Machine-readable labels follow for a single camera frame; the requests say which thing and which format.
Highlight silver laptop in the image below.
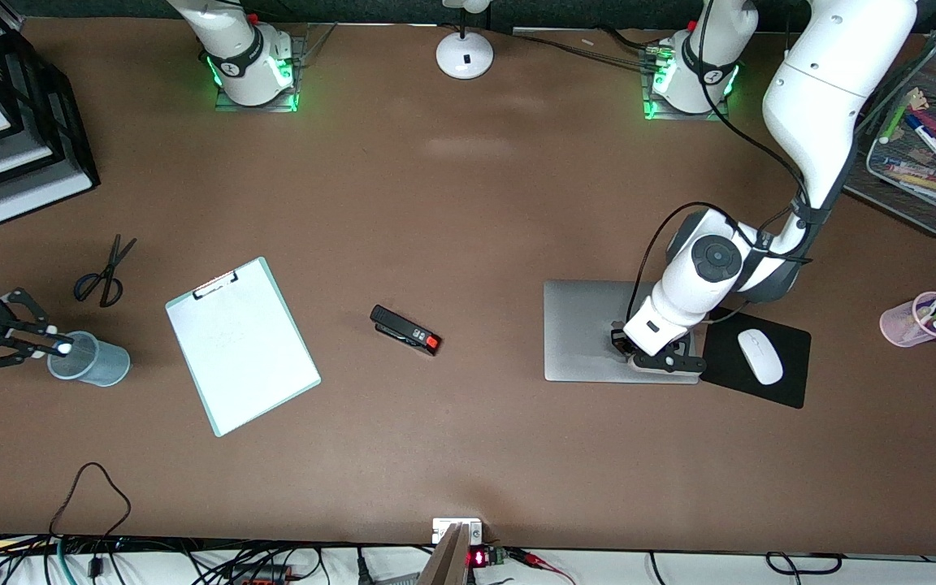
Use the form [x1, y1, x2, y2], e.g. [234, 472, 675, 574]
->
[544, 280, 700, 384]

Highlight green marker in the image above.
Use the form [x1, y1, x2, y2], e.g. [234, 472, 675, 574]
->
[880, 96, 921, 146]

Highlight white marker with blue cap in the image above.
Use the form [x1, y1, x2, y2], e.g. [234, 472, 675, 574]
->
[904, 114, 936, 174]

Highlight black scissors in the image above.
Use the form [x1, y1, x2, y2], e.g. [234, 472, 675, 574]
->
[74, 234, 137, 308]

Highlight white computer mouse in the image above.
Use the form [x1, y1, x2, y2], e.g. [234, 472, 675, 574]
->
[738, 328, 784, 386]

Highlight blue mesh pen cup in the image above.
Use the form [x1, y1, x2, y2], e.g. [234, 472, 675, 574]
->
[47, 331, 131, 388]

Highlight black mouse pad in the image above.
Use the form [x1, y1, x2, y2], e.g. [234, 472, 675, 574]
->
[699, 305, 812, 410]

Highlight black stacked paper tray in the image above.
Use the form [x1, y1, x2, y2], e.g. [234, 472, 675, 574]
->
[0, 0, 102, 227]

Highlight white clipboard with green edge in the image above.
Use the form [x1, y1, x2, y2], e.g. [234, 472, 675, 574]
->
[165, 257, 322, 438]

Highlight black stapler with red end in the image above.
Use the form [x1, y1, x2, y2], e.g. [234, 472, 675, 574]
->
[370, 305, 442, 357]

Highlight pink translucent pen cup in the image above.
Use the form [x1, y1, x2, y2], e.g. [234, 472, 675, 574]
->
[880, 291, 936, 349]

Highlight black mesh desk organizer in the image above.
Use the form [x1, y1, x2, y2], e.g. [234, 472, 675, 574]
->
[842, 24, 936, 241]

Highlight white round lamp base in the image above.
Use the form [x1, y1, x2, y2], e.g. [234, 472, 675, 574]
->
[435, 0, 495, 80]

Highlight black orange power strip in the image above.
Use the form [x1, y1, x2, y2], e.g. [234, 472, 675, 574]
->
[228, 565, 294, 585]

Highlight black looped cable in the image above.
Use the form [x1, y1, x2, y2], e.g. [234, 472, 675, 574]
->
[50, 461, 132, 539]

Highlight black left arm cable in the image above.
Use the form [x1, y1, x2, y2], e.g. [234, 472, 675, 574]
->
[626, 0, 815, 327]

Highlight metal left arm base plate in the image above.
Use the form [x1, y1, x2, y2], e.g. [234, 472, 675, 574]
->
[643, 45, 730, 123]

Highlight red clip wires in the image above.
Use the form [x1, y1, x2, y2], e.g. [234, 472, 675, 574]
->
[509, 548, 576, 585]

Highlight black flat cable loop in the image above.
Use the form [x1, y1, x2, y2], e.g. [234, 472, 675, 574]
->
[765, 552, 844, 574]

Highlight white mounting bracket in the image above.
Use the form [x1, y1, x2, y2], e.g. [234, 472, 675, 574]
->
[432, 518, 483, 545]

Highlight black cables at arm base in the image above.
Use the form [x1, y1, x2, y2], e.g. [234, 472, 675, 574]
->
[513, 28, 662, 74]

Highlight grey camera post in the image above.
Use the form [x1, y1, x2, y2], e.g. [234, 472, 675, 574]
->
[418, 524, 469, 585]

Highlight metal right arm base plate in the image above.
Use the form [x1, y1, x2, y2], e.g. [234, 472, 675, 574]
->
[214, 24, 336, 113]

